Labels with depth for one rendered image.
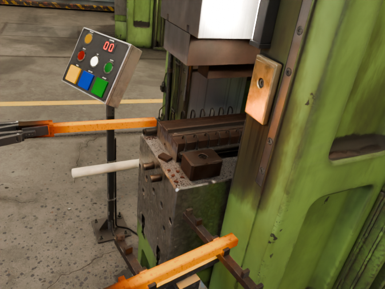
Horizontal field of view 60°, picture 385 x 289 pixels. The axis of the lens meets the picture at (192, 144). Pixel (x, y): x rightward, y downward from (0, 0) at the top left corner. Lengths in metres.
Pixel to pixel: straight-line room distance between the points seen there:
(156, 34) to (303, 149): 5.31
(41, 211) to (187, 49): 1.68
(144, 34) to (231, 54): 5.00
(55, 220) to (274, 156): 1.69
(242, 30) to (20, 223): 1.82
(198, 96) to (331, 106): 0.71
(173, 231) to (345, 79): 0.73
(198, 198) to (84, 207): 1.38
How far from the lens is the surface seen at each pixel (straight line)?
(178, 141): 1.19
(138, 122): 1.14
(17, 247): 2.24
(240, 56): 1.14
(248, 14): 1.06
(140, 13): 6.06
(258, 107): 0.95
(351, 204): 1.31
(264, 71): 0.93
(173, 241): 1.24
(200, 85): 1.42
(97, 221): 2.28
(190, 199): 1.14
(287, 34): 0.89
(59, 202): 2.48
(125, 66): 1.52
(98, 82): 1.56
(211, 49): 1.08
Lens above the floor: 1.58
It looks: 30 degrees down
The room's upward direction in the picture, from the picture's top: 8 degrees clockwise
